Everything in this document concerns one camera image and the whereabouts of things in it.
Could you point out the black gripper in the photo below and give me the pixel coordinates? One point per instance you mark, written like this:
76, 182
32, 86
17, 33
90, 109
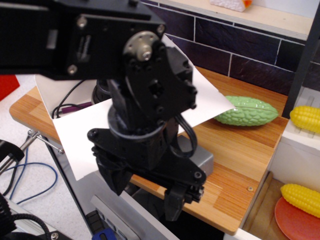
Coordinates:
119, 156

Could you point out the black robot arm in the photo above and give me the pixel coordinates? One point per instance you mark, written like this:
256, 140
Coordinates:
150, 84

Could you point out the grey metal block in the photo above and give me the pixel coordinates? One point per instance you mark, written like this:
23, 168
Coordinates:
201, 157

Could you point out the purple object in box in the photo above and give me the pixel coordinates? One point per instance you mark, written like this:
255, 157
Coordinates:
71, 107

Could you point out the green bitter melon toy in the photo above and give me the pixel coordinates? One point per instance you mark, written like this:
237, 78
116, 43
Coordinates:
247, 112

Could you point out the orange plate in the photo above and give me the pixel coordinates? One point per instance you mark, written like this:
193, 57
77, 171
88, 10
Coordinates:
295, 223

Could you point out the yellow corn toy lower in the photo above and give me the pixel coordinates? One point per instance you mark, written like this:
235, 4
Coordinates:
303, 198

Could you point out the yellow corn toy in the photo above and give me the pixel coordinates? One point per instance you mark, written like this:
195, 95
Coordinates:
306, 117
303, 198

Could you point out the red object at left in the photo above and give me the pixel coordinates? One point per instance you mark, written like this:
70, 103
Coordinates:
8, 84

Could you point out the yellow corn toy upper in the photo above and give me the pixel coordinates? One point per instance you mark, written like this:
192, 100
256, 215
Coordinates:
306, 117

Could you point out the white toy on shelf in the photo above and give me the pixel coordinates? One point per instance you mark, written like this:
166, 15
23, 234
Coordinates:
235, 5

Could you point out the metal clamp with black handle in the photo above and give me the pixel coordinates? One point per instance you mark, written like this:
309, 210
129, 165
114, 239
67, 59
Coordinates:
12, 153

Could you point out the black shelf post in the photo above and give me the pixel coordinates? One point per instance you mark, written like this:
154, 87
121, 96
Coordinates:
305, 88

